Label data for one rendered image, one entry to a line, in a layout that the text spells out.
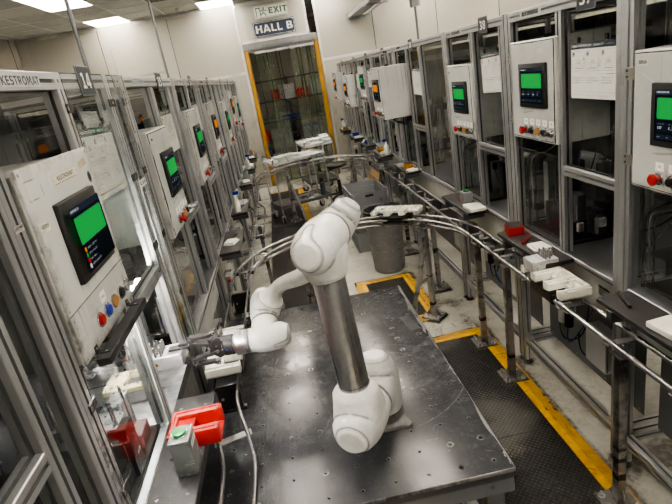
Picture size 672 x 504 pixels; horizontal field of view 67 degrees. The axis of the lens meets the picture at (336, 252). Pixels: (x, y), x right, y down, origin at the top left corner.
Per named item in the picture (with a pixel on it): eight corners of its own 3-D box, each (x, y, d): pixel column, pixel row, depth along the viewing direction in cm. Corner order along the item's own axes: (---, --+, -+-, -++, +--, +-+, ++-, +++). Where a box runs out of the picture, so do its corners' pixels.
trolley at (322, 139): (346, 192, 844) (336, 134, 812) (312, 200, 833) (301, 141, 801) (333, 184, 922) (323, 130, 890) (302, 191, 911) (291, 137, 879)
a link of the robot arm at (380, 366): (407, 392, 192) (400, 342, 184) (396, 424, 176) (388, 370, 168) (366, 389, 198) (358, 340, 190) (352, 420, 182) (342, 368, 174)
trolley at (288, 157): (284, 226, 715) (269, 158, 683) (271, 219, 764) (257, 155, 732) (339, 210, 746) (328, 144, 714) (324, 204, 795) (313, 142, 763)
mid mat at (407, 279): (444, 317, 392) (444, 316, 392) (374, 332, 389) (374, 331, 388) (410, 272, 486) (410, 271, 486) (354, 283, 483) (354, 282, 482)
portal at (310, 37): (340, 173, 1008) (316, 31, 921) (272, 186, 1000) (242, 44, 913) (339, 172, 1018) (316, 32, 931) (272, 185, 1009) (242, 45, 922)
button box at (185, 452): (199, 473, 144) (188, 439, 140) (171, 479, 144) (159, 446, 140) (202, 454, 152) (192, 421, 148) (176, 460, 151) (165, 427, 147)
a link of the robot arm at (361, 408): (396, 420, 175) (380, 467, 156) (353, 418, 181) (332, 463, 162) (350, 207, 151) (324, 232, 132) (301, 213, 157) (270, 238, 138)
